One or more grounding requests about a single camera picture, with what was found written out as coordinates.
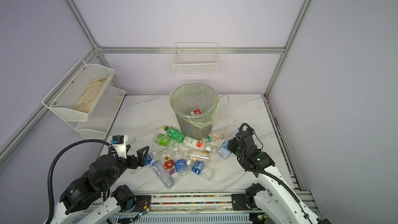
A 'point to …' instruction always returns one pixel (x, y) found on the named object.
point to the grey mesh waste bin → (191, 128)
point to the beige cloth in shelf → (85, 102)
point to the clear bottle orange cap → (194, 152)
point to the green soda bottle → (174, 134)
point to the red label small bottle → (167, 156)
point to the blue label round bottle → (180, 162)
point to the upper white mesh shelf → (80, 92)
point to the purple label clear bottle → (162, 173)
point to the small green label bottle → (164, 140)
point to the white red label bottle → (192, 142)
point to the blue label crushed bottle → (199, 168)
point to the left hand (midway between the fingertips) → (138, 148)
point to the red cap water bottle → (196, 112)
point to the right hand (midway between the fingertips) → (228, 141)
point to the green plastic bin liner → (195, 100)
